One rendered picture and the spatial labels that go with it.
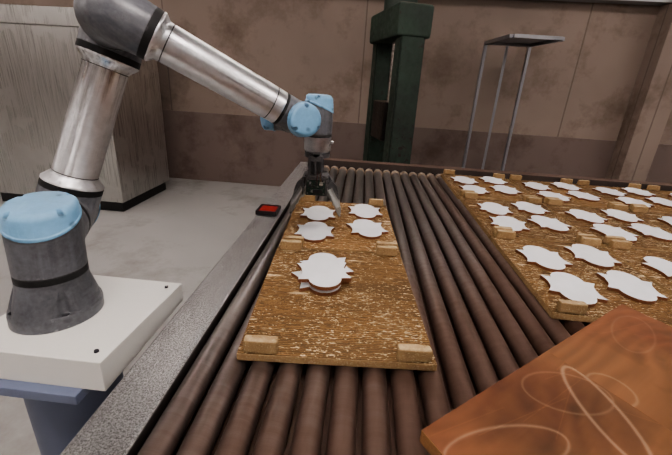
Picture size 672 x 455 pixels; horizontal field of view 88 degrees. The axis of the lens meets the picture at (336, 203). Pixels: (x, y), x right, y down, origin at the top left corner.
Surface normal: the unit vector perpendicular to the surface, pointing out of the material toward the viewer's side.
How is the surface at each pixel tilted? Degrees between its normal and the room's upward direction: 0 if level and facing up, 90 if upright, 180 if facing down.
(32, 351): 3
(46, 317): 70
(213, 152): 90
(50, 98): 90
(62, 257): 88
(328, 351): 0
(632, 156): 90
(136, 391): 0
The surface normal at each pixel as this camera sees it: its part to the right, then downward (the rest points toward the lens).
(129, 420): 0.06, -0.94
